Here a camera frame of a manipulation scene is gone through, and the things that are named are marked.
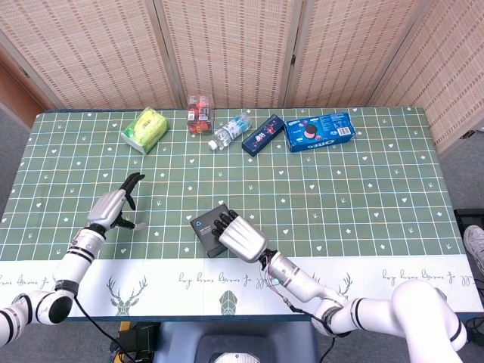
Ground dark blue slim box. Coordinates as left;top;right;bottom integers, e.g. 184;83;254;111
241;114;286;157

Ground red snack package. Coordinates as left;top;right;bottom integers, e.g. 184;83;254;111
186;94;216;137

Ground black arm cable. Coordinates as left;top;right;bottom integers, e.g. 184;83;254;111
281;294;337;363
73;294;135;363

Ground blue Oreo cookie package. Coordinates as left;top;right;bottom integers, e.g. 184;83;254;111
283;111;356;154

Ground clear plastic water bottle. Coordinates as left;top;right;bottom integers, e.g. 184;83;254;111
206;113;253;151

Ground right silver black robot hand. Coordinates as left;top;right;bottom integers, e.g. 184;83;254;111
212;209;269;263

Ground white sneaker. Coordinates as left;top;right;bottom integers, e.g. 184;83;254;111
463;225;484;274

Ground brown wooden door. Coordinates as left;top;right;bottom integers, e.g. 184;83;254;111
0;56;46;128

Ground black device under table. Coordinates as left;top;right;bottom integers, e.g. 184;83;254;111
109;321;160;363

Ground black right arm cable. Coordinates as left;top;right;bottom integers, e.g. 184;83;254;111
281;294;337;363

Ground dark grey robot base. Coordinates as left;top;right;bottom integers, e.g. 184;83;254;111
157;321;318;363

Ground black plastic tray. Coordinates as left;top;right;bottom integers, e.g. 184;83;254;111
453;207;484;235

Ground black paper box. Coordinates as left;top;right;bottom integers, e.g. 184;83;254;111
189;203;237;259

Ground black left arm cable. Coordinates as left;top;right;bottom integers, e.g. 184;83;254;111
73;294;135;363

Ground green tissue pack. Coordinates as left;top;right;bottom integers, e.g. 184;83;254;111
120;107;169;156

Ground bamboo folding screen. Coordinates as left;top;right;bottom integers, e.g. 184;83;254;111
0;0;484;156

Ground green grid tablecloth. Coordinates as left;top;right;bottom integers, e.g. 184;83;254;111
0;107;457;322

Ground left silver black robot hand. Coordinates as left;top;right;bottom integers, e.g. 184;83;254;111
87;172;147;232

